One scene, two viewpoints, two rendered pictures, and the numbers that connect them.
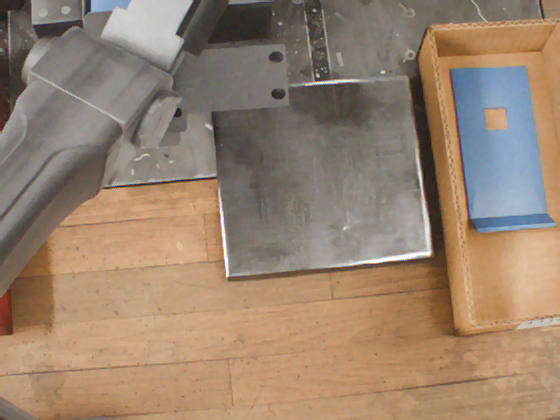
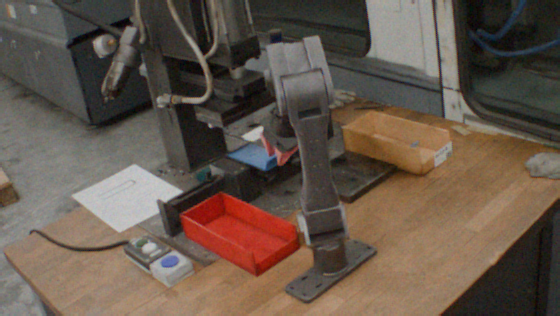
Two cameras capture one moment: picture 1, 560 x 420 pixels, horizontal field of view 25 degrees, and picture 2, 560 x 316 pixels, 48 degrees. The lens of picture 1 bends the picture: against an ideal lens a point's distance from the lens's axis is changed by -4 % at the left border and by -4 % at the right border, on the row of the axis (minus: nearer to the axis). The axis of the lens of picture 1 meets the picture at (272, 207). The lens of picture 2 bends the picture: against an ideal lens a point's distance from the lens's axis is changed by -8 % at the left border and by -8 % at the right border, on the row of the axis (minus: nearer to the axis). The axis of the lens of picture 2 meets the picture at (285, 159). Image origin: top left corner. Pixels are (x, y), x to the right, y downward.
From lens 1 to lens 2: 1.18 m
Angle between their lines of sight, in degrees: 50
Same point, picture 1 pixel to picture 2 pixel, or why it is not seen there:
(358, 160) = (355, 165)
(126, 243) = not seen: hidden behind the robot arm
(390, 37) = (334, 153)
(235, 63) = not seen: hidden behind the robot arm
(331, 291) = (379, 190)
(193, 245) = not seen: hidden behind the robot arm
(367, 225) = (372, 171)
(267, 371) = (383, 209)
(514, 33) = (364, 122)
